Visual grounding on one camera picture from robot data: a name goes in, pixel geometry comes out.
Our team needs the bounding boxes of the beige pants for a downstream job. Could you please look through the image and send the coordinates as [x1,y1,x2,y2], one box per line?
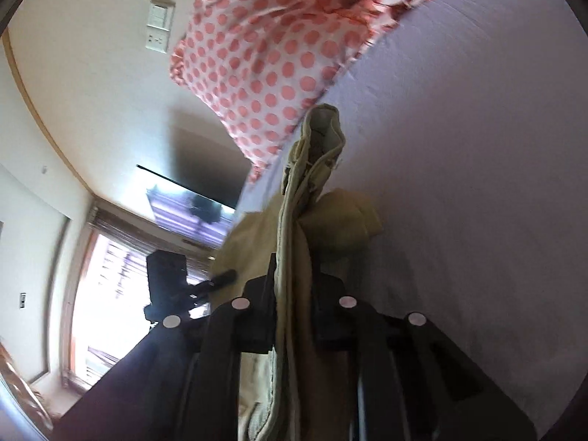
[215,103,383,441]

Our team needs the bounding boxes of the white wall switch plate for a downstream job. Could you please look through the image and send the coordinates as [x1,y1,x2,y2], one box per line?
[148,0,176,29]

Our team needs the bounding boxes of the wall-mounted television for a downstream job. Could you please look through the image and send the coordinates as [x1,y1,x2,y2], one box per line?
[136,164,240,250]

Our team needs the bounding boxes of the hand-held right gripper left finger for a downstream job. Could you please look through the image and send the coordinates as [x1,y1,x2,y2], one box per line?
[51,252,277,441]

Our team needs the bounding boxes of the white wall socket plate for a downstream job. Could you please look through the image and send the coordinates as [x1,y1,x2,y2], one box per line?
[144,29,169,53]

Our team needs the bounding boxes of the large polka dot pillow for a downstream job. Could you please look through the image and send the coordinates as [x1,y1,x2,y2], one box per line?
[168,0,385,185]

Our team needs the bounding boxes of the window with blinds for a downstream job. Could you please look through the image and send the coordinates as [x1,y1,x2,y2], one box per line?
[62,197,222,392]

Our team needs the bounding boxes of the bed with lavender sheet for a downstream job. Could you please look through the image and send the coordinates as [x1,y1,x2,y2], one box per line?
[216,0,588,441]

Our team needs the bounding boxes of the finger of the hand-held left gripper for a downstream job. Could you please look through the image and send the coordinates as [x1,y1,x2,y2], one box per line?
[197,269,238,295]

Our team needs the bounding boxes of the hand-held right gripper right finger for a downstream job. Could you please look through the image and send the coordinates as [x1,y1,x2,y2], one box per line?
[312,273,537,441]

